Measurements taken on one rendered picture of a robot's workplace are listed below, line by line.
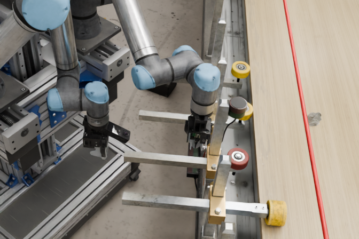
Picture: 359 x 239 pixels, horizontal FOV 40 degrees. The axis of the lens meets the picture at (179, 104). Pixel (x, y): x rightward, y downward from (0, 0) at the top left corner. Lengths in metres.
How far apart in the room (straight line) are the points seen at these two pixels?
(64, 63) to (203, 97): 0.49
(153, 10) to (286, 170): 2.47
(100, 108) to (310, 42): 1.17
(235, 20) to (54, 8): 1.74
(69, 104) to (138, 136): 1.44
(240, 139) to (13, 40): 1.18
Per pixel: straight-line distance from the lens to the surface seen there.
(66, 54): 1.63
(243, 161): 1.79
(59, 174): 2.60
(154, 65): 1.43
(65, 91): 1.62
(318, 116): 2.01
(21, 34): 1.42
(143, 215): 2.68
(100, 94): 1.58
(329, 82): 2.21
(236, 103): 1.65
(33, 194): 2.54
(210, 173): 1.80
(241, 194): 2.05
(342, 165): 1.90
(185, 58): 1.47
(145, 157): 1.81
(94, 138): 1.73
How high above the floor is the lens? 2.28
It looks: 45 degrees down
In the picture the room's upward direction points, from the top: 7 degrees clockwise
